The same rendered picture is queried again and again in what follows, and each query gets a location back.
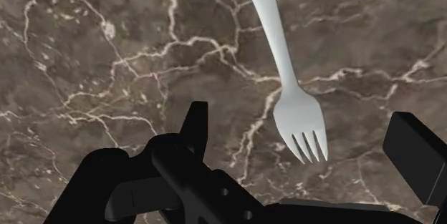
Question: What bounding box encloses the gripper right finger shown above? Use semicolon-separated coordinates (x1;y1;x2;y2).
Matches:
382;111;447;224

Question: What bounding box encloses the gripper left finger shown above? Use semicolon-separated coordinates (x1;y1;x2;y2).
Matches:
43;100;266;224

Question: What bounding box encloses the white plastic fork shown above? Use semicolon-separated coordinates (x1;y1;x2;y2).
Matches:
239;0;329;165

